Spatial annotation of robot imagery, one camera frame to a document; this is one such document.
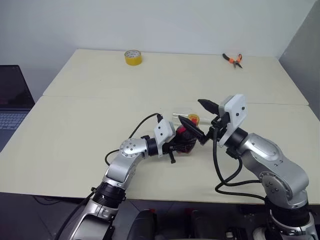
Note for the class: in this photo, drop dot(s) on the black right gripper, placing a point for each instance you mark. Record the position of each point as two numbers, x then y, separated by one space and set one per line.
220 123

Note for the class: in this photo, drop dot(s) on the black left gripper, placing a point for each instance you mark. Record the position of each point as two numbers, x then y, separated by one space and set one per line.
168 149

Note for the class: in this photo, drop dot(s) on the dark drink bottle red cap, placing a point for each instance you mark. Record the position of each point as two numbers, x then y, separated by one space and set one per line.
185 135

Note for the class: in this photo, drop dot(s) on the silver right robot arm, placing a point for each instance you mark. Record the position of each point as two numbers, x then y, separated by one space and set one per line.
272 160

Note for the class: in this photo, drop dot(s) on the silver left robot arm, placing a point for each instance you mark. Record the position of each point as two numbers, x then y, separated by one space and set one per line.
125 165

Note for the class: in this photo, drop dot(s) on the orange black pliers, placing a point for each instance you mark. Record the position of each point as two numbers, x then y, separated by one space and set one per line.
234 60

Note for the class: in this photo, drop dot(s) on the dark rounded shape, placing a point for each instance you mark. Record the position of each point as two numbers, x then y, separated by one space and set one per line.
146 225

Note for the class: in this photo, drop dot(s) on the yellow tape roll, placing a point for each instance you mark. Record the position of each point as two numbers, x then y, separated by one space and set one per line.
133 57

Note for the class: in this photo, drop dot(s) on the dark laptop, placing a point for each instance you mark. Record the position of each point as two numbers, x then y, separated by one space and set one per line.
11 100

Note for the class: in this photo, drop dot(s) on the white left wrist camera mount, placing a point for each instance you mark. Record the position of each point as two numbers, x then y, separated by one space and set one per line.
163 131

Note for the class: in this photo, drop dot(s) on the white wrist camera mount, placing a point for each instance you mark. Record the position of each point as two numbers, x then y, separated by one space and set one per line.
163 131
236 110

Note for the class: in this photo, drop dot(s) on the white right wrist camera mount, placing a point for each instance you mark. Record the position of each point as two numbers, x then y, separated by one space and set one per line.
236 110

